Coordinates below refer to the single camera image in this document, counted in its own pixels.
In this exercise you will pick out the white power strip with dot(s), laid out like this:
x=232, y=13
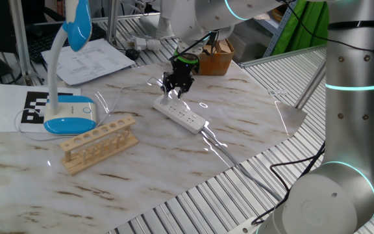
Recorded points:
x=183, y=115

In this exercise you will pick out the printed paper sheet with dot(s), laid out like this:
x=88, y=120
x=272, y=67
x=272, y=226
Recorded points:
x=89, y=61

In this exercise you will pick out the aluminium frame post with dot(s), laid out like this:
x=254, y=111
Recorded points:
x=21, y=42
x=113, y=22
x=310, y=84

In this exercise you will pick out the green cloth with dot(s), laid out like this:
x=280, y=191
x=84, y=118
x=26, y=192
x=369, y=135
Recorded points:
x=304, y=29

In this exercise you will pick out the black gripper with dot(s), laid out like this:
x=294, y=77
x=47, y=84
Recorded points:
x=180, y=78

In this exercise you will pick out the black round puck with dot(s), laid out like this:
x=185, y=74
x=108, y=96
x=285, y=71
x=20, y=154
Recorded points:
x=132, y=54

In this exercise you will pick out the blue and white desk lamp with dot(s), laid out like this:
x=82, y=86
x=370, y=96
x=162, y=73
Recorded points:
x=70, y=125

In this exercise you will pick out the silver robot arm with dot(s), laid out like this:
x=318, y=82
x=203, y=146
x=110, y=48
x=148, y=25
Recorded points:
x=352, y=146

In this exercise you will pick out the wooden test tube rack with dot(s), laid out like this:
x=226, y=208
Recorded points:
x=99, y=144

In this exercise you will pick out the cardboard box with orange tape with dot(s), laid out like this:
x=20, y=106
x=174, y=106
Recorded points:
x=217, y=61

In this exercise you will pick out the white plug adapter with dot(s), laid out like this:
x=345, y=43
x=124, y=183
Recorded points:
x=144, y=44

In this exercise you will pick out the black keyboard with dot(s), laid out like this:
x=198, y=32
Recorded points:
x=44, y=42

